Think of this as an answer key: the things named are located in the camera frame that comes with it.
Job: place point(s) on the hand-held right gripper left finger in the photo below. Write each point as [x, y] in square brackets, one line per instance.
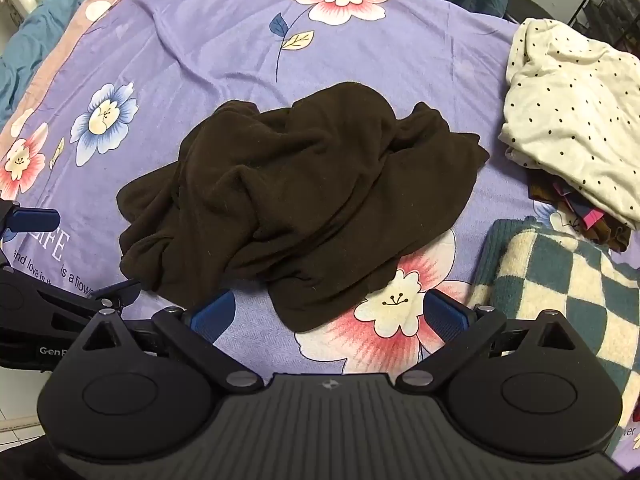
[215, 317]

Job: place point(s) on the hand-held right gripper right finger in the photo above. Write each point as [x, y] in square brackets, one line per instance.
[445, 317]

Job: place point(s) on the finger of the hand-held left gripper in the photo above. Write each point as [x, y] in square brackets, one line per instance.
[35, 221]
[117, 291]

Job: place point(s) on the dark brown garment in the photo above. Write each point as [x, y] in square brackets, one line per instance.
[300, 200]

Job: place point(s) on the multicolour patterned garment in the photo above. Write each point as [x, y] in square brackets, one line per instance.
[565, 197]

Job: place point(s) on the teal blanket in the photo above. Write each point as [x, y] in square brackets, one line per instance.
[45, 25]

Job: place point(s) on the purple floral bedsheet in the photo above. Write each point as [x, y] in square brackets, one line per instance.
[200, 60]

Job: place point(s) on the white polka dot garment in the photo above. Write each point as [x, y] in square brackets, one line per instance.
[565, 110]

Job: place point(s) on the black round stool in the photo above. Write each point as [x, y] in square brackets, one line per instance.
[530, 10]

